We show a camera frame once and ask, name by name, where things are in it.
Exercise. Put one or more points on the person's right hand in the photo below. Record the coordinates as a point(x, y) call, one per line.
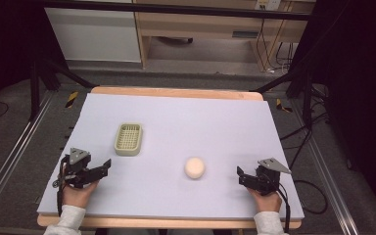
point(267, 201)

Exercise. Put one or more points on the beige plastic soap dish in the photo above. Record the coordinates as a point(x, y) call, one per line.
point(128, 139)

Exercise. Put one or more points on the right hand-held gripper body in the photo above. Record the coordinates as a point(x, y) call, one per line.
point(265, 178)

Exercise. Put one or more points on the pale lavender table mat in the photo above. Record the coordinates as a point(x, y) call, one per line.
point(176, 137)

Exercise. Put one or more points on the round cream soap bar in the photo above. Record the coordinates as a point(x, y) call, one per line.
point(194, 167)

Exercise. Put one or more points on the yellow black hazard tape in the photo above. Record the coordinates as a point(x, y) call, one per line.
point(71, 99)
point(282, 105)

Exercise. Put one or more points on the person's left hand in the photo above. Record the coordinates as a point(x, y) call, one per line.
point(77, 195)

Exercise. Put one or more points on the black metal stand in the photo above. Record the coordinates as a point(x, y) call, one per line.
point(42, 78)
point(300, 84)

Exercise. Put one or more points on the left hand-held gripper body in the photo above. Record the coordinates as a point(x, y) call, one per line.
point(77, 166)

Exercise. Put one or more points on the wooden table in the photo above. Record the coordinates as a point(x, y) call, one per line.
point(176, 92)

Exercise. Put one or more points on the aluminium floor rail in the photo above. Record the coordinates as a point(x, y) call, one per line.
point(9, 153)
point(326, 176)

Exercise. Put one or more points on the white cabinet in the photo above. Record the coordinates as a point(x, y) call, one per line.
point(94, 32)

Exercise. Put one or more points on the wooden desk with shelf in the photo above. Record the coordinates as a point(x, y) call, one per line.
point(209, 29)

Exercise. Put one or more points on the black metal crossbar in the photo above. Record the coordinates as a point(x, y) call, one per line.
point(176, 9)

